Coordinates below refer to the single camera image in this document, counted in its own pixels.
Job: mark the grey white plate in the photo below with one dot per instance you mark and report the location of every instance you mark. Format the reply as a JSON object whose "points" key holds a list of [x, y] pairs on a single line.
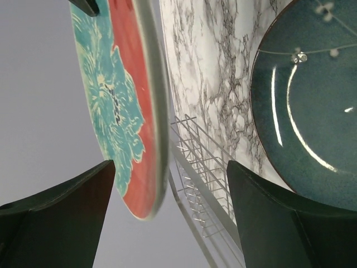
{"points": [[125, 78]]}

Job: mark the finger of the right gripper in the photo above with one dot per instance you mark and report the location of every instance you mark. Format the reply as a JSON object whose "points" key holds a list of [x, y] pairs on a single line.
{"points": [[89, 7]]}

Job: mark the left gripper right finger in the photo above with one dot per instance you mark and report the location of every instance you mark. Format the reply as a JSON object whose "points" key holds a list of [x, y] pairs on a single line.
{"points": [[278, 228]]}

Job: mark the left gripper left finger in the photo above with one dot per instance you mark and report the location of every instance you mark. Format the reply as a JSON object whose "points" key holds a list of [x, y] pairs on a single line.
{"points": [[60, 226]]}

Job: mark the wire dish rack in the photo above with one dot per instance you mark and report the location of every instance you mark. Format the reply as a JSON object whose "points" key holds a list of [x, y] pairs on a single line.
{"points": [[200, 187]]}

